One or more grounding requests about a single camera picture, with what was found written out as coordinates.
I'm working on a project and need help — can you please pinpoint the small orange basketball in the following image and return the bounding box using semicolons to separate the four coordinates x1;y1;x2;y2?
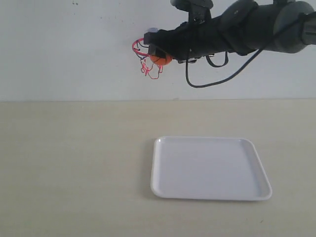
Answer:
150;55;173;66

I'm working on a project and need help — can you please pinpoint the black cable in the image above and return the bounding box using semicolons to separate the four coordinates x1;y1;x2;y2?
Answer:
185;12;316;89

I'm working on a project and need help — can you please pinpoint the red mini basketball hoop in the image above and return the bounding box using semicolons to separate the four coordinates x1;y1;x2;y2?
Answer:
131;38;163;80

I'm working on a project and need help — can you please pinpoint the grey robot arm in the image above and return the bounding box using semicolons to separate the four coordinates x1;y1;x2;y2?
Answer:
144;0;316;62

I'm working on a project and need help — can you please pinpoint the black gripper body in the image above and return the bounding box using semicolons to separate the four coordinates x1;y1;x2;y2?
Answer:
158;18;233;61

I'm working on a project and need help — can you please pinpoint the white plastic tray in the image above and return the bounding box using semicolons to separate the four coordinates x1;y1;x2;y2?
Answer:
151;136;273;201

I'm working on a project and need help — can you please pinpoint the clear suction cup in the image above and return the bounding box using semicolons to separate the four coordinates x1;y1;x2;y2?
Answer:
147;28;159;33

